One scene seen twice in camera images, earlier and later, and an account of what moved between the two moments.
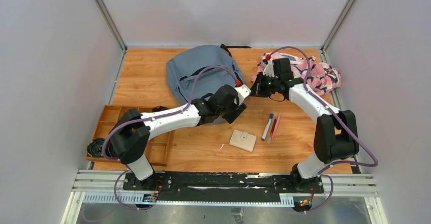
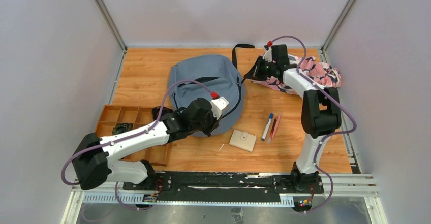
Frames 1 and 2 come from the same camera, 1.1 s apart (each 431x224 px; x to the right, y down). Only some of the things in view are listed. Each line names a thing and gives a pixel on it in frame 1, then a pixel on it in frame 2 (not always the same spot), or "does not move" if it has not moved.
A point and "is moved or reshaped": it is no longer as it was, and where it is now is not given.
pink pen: x=276 y=125 does not move
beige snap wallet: x=243 y=140 does not move
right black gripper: x=257 y=90 -> x=256 y=72
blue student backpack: x=183 y=65 is moved or reshaped
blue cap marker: x=267 y=127 does not move
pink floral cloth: x=322 y=77 does not move
